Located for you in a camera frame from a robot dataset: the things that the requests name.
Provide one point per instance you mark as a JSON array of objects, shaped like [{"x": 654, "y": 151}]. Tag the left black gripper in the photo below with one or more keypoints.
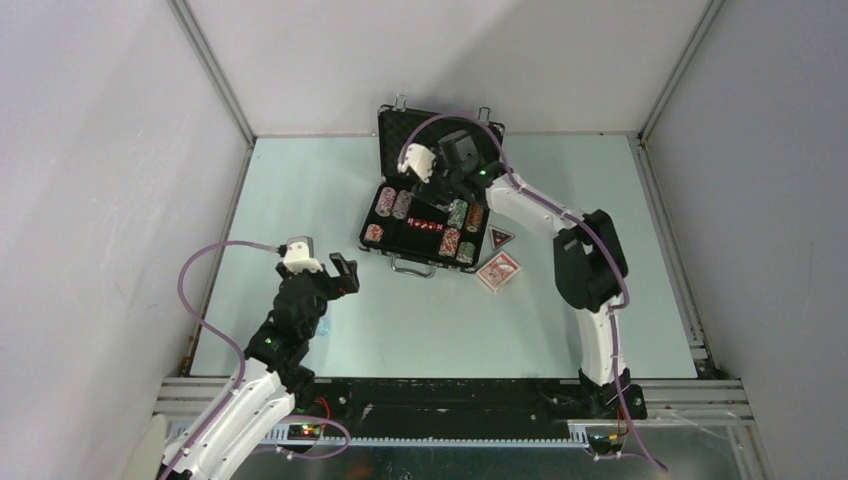
[{"x": 348, "y": 281}]

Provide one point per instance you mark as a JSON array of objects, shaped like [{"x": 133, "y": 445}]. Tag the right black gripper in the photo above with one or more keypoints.
[{"x": 440, "y": 161}]

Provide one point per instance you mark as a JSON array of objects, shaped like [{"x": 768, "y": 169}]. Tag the red white chip stack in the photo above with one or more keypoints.
[
  {"x": 449, "y": 243},
  {"x": 373, "y": 233}
]

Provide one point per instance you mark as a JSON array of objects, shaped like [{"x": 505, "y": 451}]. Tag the black poker set case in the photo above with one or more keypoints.
[{"x": 430, "y": 206}]

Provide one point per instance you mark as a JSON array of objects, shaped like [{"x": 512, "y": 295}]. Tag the white ten chip stack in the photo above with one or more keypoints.
[{"x": 323, "y": 327}]

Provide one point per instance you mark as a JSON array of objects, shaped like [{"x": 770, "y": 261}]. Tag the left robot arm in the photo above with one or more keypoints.
[{"x": 270, "y": 381}]

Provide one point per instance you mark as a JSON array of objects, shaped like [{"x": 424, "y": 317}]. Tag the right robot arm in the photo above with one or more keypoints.
[{"x": 588, "y": 261}]

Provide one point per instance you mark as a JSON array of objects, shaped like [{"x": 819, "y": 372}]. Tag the orange brown chip stack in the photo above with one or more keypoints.
[{"x": 474, "y": 218}]

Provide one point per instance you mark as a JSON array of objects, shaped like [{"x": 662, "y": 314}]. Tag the row of red dice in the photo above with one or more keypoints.
[{"x": 425, "y": 225}]

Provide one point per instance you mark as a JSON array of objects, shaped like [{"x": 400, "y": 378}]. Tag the pink white chip stack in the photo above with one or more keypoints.
[{"x": 385, "y": 201}]

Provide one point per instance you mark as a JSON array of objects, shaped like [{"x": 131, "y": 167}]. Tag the white green chip stack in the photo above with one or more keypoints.
[{"x": 465, "y": 253}]

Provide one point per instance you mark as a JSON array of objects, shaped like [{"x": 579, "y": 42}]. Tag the red playing card deck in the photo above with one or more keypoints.
[{"x": 498, "y": 271}]

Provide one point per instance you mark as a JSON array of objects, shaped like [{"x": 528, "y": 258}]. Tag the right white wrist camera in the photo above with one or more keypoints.
[{"x": 418, "y": 160}]

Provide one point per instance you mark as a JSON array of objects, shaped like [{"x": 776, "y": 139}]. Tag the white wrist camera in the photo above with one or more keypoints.
[
  {"x": 298, "y": 255},
  {"x": 418, "y": 160}
]

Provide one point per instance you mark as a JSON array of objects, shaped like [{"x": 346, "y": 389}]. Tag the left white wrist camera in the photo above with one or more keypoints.
[{"x": 298, "y": 255}]

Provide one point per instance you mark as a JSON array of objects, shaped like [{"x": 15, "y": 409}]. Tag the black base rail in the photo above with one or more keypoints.
[{"x": 467, "y": 409}]

